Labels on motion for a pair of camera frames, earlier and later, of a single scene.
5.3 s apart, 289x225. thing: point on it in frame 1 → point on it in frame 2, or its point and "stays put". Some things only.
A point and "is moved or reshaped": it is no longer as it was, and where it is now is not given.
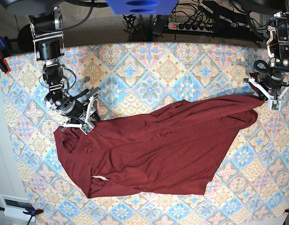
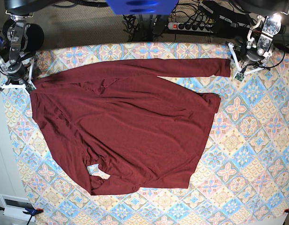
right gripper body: x=270 y=81 → x=245 y=69
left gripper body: x=75 y=108 → x=20 y=77
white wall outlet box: x=14 y=206 stays put
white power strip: x=190 y=27 stays put
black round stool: x=25 y=39 stays put
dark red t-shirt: x=176 y=151 is moved or reshaped
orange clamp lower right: x=288 y=210 stays put
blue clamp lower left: x=31 y=212 stays put
